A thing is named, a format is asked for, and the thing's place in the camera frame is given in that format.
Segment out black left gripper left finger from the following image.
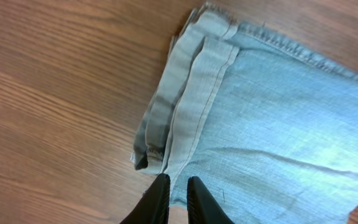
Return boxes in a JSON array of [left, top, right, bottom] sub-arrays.
[[120, 174, 170, 224]]

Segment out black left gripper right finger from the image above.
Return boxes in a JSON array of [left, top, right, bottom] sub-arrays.
[[187, 176, 234, 224]]

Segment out light blue denim shorts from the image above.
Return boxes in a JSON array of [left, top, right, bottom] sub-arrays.
[[132, 4, 358, 223]]

